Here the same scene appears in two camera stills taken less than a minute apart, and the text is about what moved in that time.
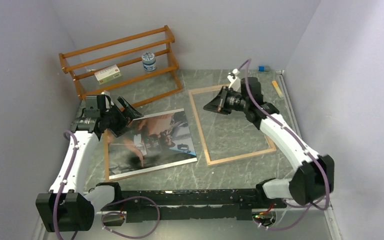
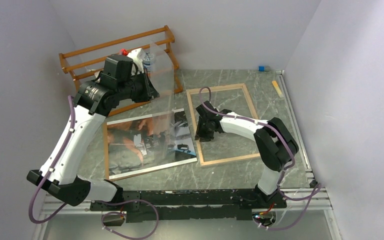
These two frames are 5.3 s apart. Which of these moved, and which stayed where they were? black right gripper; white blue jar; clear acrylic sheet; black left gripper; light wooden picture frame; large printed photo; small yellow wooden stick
Moved: clear acrylic sheet; black right gripper; light wooden picture frame; black left gripper
Stayed: white blue jar; large printed photo; small yellow wooden stick
